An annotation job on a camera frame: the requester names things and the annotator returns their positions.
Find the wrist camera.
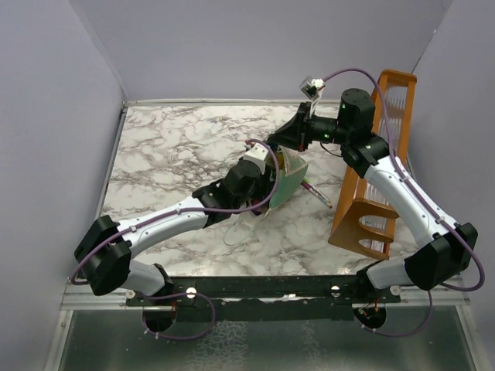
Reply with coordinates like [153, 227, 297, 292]
[242, 143, 269, 170]
[299, 76, 326, 101]

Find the purple cable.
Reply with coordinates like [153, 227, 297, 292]
[68, 138, 280, 341]
[323, 68, 486, 338]

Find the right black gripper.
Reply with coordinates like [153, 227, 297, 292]
[268, 101, 352, 153]

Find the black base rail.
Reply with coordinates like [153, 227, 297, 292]
[126, 274, 400, 322]

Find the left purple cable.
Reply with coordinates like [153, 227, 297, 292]
[68, 138, 280, 341]

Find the green paper gift bag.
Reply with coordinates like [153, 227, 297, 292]
[222, 145, 311, 248]

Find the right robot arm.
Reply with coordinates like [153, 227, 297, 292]
[267, 88, 478, 302]

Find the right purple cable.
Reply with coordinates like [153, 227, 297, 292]
[323, 68, 486, 338]

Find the purple capped marker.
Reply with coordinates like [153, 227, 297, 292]
[301, 181, 333, 208]

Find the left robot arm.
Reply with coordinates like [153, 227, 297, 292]
[74, 159, 273, 305]

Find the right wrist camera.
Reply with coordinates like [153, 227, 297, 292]
[299, 76, 326, 101]

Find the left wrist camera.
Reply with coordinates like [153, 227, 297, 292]
[242, 143, 269, 170]

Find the wooden rack with clear slats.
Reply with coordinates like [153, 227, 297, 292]
[329, 70, 417, 260]

